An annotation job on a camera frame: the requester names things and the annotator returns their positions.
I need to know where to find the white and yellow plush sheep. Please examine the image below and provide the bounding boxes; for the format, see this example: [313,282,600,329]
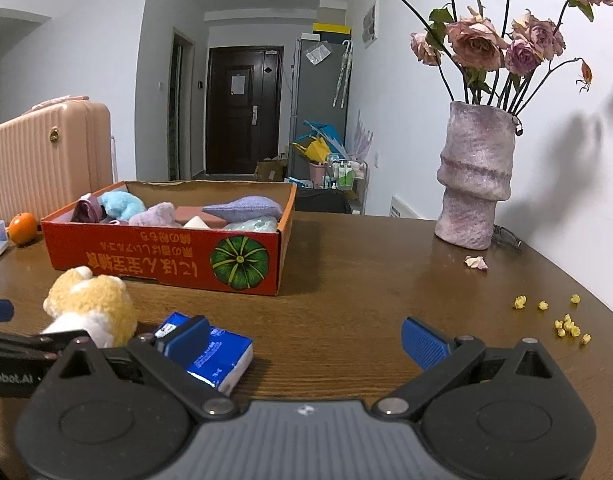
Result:
[40,266,138,348]

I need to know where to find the purple ceramic vase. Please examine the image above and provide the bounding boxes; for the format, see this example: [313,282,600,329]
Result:
[435,101,517,251]

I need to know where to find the purple satin scrunchie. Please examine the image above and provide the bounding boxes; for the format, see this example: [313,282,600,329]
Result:
[71,195,106,223]

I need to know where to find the purple coral decoration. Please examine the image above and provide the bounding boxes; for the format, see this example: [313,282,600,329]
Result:
[353,110,374,161]

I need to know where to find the red cardboard box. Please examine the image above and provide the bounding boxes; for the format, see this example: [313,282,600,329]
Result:
[40,180,297,296]

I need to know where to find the black eyeglasses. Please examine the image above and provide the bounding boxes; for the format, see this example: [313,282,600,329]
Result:
[491,225,522,251]

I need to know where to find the dried pink roses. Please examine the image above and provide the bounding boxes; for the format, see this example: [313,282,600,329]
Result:
[326,0,613,116]

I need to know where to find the light blue plush toy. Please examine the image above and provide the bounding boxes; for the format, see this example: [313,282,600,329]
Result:
[99,191,147,221]

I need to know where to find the small cart with bottles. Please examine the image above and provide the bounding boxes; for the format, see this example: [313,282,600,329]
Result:
[326,152,369,211]

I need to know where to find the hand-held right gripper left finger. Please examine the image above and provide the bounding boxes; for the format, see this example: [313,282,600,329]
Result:
[46,315,238,416]

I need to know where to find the white low wall unit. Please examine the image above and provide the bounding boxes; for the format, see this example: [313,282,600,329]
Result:
[391,195,417,218]

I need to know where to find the dark wooden door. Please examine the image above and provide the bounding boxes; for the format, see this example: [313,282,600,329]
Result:
[206,46,284,176]

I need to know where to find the white folded umbrella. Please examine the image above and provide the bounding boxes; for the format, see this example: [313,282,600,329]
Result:
[333,40,352,108]

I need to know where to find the blue and yellow bags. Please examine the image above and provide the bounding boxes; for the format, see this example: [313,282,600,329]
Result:
[294,120,344,161]

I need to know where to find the orange fruit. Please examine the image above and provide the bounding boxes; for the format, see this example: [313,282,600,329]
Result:
[9,212,38,246]

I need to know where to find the brown cardboard box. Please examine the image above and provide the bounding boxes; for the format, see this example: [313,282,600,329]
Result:
[256,160,287,181]

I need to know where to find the clear plastic pack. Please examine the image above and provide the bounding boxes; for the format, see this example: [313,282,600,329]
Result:
[224,217,280,234]

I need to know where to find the clear plastic bag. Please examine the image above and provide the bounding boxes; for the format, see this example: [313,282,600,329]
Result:
[305,42,332,66]

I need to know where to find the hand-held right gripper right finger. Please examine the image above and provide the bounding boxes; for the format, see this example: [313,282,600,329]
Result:
[372,316,569,416]

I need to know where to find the blue tissue packet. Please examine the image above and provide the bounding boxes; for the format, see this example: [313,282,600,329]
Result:
[154,312,254,398]

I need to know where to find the grey fridge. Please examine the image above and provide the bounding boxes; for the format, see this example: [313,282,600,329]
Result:
[291,37,354,186]

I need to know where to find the scattered yellow flower bits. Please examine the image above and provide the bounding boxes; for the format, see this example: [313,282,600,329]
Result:
[512,294,592,346]

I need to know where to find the pink suitcase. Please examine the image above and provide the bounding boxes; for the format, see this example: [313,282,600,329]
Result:
[0,96,112,221]

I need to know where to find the purple linen pouch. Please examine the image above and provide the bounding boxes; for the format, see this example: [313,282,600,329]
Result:
[201,195,284,222]

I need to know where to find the yellow and black box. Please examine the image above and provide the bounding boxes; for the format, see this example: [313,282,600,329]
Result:
[313,22,353,43]

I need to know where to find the purple towel headband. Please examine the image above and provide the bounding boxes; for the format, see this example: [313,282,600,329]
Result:
[129,202,180,227]

